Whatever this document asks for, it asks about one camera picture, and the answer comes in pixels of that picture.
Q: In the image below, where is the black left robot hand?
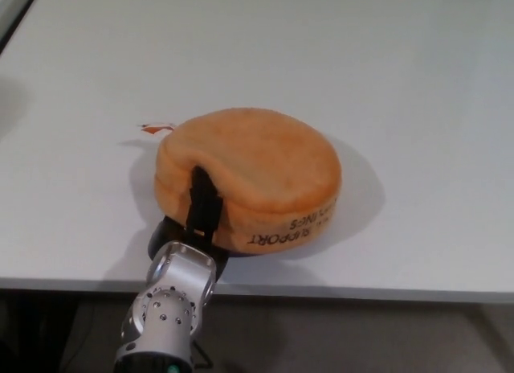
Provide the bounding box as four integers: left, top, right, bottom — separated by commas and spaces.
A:
145, 165, 232, 262

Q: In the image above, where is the orange plush plate with tag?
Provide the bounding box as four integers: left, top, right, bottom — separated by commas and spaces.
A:
137, 107, 342, 256

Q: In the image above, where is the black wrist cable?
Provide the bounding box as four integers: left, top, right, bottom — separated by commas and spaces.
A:
191, 335, 214, 373

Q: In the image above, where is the grey panel with black frame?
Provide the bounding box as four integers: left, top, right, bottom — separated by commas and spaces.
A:
0, 0, 43, 52

